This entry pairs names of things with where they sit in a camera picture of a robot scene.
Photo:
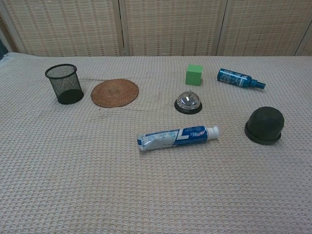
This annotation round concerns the blue white toothpaste tube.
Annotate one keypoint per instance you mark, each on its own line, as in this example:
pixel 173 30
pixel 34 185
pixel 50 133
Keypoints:
pixel 170 139

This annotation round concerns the silver call bell black base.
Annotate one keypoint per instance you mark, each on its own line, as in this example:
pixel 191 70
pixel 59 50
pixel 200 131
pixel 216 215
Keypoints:
pixel 188 102

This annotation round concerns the round woven rattan coaster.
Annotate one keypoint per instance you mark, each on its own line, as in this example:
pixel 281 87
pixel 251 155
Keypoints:
pixel 114 92

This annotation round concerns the green cube block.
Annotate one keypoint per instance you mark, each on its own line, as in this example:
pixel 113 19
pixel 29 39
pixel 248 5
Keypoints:
pixel 193 76

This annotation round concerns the blue spray bottle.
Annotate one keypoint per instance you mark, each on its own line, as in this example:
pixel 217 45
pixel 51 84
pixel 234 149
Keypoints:
pixel 234 78

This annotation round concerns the beige waffle-weave table cloth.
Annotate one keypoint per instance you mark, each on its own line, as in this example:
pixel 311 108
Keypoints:
pixel 97 182

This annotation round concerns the woven bamboo screen panel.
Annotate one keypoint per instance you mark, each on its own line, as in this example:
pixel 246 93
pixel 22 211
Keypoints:
pixel 7 34
pixel 173 26
pixel 263 26
pixel 307 47
pixel 68 26

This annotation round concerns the black mesh pen holder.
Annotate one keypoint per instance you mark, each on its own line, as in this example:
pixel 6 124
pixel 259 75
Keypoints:
pixel 65 85

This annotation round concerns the dark teal object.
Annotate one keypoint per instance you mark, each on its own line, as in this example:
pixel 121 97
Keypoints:
pixel 2 47

